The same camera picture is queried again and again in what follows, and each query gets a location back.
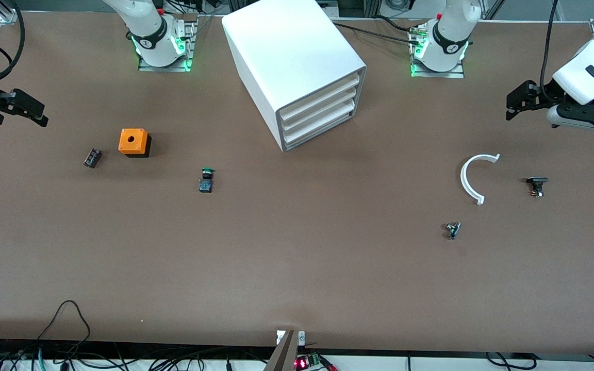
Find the orange box with hole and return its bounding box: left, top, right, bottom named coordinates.
left=118, top=128, right=152, bottom=158

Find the black coiled cable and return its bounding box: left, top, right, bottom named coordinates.
left=485, top=352, right=540, bottom=370

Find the black looped cable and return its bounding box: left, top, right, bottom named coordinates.
left=37, top=300, right=92, bottom=343

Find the circuit board with red light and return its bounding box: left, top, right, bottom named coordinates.
left=294, top=352, right=339, bottom=371

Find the white curved plastic arc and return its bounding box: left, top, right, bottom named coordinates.
left=460, top=154, right=501, bottom=206

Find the green push button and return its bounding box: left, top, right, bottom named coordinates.
left=199, top=168, right=216, bottom=194

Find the black cable to arm base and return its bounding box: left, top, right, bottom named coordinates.
left=331, top=15, right=424, bottom=46

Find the black push button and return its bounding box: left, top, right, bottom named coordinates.
left=526, top=177, right=549, bottom=198

